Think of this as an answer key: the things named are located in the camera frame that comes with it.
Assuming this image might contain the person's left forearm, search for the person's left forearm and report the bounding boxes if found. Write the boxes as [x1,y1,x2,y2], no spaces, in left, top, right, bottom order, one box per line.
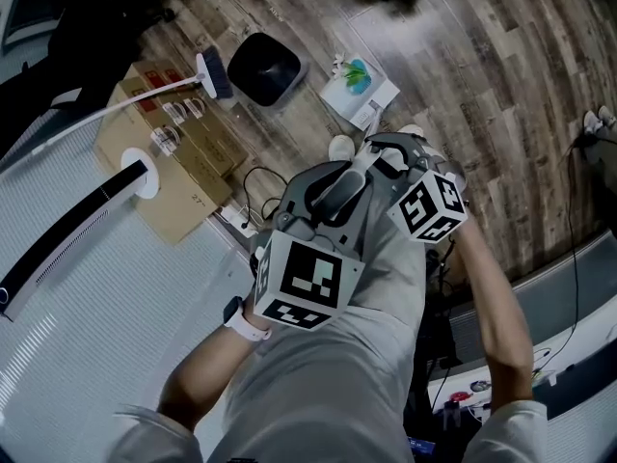
[156,318,271,433]

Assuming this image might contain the black white tower column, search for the black white tower column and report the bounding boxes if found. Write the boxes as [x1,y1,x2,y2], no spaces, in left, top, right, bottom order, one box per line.
[0,148,161,323]

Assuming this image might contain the black trash bin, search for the black trash bin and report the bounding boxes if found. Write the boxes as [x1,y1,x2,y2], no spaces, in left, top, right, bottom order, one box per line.
[226,31,309,110]

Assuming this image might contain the blue green plastic trash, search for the blue green plastic trash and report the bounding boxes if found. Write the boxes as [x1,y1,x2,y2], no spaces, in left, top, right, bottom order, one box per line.
[332,53,372,92]

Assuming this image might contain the cardboard box with red labels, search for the cardboard box with red labels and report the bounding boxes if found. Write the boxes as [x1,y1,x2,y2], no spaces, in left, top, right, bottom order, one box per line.
[132,59,251,178]

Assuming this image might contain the white power strip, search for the white power strip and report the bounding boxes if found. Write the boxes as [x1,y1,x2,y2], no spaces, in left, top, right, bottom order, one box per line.
[220,204,257,239]

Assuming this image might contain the white broom with dark bristles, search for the white broom with dark bristles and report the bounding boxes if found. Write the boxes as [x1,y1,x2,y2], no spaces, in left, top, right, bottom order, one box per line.
[28,45,236,158]

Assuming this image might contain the person's right forearm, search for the person's right forearm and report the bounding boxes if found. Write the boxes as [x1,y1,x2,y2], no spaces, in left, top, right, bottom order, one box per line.
[452,212,535,410]

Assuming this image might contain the person in white shirt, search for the person in white shirt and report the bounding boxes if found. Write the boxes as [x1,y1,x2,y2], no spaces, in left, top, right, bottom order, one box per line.
[108,301,550,463]

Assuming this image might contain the pale pink wristwatch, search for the pale pink wristwatch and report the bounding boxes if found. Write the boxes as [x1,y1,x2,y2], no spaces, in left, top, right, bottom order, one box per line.
[222,295,274,342]

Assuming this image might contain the white long-handled dustpan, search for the white long-handled dustpan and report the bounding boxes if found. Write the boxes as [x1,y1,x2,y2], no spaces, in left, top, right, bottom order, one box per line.
[312,53,402,222]

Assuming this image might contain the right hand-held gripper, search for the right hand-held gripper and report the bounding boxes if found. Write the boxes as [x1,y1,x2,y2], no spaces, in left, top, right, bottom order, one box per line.
[367,130,469,244]

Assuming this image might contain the white venetian blinds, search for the white venetian blinds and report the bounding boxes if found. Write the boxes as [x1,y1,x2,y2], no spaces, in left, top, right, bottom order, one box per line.
[0,108,271,463]

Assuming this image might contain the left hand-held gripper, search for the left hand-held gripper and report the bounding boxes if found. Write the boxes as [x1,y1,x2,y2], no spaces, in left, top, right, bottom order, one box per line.
[253,159,383,333]

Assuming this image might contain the person's light trousers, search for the person's light trousers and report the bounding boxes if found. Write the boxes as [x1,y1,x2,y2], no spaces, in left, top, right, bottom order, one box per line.
[346,180,430,327]

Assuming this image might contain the white office desk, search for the white office desk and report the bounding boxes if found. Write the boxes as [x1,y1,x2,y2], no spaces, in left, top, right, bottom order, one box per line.
[426,306,617,463]

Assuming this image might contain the person's left white shoe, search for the person's left white shoe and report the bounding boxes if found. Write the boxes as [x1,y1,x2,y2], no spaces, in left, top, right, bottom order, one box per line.
[328,134,359,163]

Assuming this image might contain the black power cable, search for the black power cable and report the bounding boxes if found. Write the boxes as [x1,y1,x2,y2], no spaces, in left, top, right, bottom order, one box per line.
[240,165,290,229]

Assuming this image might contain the long black floor cable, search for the long black floor cable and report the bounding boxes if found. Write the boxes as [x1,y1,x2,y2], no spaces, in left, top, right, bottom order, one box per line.
[563,137,582,341]

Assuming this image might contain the large cardboard box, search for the large cardboard box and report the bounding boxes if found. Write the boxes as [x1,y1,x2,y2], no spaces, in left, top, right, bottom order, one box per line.
[94,78,235,247]

